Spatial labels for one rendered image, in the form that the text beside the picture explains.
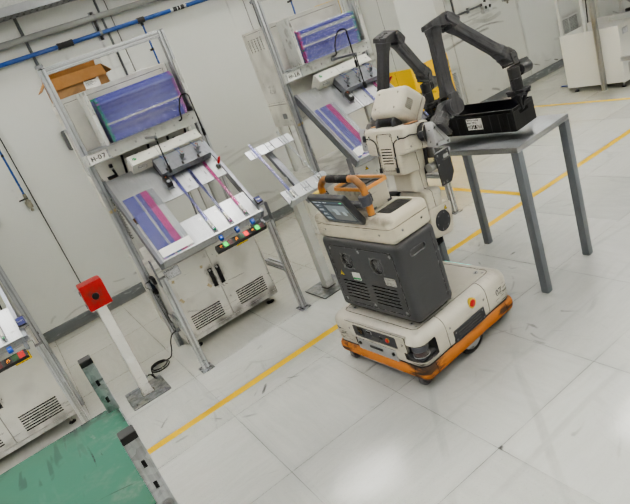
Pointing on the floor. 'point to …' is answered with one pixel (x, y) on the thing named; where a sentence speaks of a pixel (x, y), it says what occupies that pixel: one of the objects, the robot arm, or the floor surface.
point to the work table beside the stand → (511, 141)
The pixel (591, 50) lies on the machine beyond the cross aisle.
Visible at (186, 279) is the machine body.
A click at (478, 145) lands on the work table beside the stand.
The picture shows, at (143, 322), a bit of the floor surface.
